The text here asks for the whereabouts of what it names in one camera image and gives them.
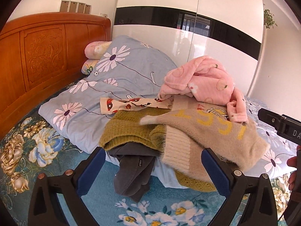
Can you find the beige fuzzy sweater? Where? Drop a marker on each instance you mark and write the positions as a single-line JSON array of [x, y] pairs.
[[211, 131]]

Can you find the olive green knit sweater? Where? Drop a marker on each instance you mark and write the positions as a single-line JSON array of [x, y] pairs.
[[131, 129]]

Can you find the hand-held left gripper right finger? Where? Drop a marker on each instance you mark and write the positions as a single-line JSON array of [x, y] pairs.
[[215, 169]]

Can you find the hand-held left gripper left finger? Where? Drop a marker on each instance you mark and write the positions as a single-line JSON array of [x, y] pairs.
[[91, 169]]

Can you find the white and black wardrobe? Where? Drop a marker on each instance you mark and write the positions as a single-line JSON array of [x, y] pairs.
[[188, 28]]

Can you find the light blue daisy quilt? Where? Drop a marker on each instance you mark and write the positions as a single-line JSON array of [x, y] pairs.
[[122, 75]]

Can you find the carved wooden headboard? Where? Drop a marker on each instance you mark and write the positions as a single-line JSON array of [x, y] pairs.
[[42, 56]]

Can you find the teal floral blanket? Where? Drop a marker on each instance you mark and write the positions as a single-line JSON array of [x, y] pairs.
[[35, 150]]

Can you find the yellow floral pillow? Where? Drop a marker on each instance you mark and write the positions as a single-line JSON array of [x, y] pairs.
[[89, 67]]

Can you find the cream printed garment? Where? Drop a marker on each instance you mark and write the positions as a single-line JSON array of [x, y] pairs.
[[131, 104]]

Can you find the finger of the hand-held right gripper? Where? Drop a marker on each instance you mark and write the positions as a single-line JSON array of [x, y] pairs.
[[268, 119]]

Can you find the pink fleece garment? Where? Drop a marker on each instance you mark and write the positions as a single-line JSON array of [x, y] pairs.
[[207, 82]]

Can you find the green hanging plant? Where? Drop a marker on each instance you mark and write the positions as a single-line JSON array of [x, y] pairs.
[[269, 18]]

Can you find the wall switch panel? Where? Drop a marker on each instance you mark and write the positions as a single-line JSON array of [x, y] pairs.
[[75, 6]]

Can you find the person's right hand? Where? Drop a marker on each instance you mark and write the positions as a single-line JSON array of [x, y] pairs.
[[291, 162]]

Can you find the pink floral pillow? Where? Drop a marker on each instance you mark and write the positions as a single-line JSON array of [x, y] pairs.
[[95, 49]]

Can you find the white wall socket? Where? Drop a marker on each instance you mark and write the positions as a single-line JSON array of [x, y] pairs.
[[103, 14]]

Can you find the dark grey pants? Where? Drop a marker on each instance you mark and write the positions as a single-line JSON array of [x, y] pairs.
[[131, 169]]

